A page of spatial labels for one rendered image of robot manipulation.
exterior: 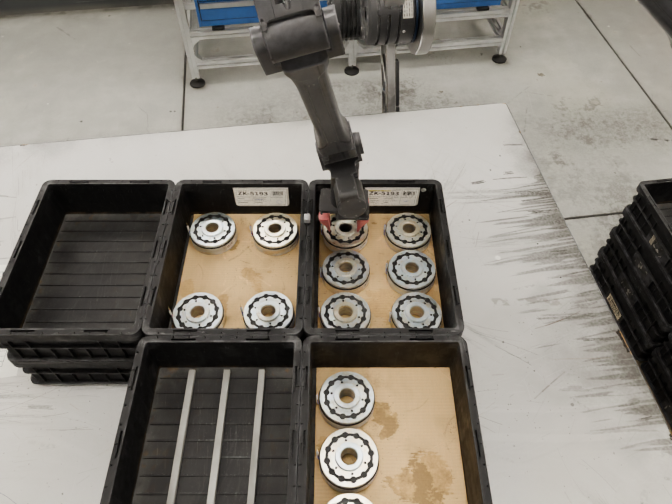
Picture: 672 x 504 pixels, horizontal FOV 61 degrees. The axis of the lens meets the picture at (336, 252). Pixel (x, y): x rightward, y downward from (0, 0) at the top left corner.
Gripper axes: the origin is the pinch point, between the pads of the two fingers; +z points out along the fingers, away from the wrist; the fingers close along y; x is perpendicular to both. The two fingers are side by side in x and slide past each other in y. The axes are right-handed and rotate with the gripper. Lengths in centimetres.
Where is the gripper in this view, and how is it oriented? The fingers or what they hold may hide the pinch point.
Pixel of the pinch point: (343, 227)
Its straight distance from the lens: 127.2
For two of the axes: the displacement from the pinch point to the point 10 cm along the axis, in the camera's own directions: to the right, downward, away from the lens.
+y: 10.0, 0.2, -0.1
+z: 0.0, 6.1, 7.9
